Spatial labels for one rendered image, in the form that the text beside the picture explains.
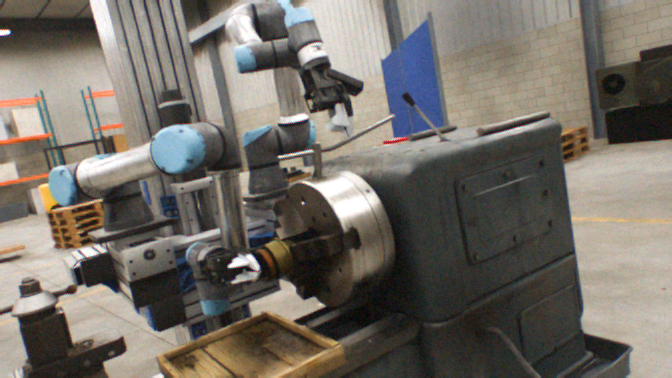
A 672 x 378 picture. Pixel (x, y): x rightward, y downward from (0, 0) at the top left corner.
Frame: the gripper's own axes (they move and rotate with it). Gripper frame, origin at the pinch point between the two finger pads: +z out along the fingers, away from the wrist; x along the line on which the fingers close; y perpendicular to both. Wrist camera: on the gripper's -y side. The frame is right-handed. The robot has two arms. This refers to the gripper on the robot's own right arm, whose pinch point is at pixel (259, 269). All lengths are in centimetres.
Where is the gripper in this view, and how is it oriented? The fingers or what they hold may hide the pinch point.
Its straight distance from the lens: 114.1
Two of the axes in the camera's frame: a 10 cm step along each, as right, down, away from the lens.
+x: -1.9, -9.7, -1.4
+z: 5.4, 0.1, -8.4
